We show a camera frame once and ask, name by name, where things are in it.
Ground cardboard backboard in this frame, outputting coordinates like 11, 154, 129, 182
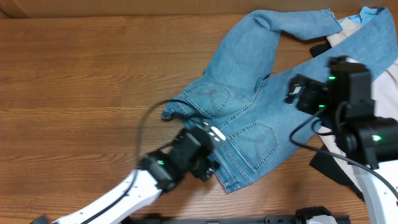
1, 0, 397, 18

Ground beige garment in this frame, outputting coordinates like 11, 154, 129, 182
327, 21, 397, 191

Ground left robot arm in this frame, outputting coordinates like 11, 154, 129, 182
56, 123, 226, 223

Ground light blue denim jeans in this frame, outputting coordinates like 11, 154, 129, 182
162, 7, 397, 193

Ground black garment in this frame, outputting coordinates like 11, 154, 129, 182
309, 42, 364, 201

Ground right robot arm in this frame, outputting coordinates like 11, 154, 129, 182
285, 57, 397, 223

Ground light blue shirt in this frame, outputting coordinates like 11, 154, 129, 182
338, 6, 384, 26

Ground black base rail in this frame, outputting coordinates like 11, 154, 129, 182
121, 205, 351, 224

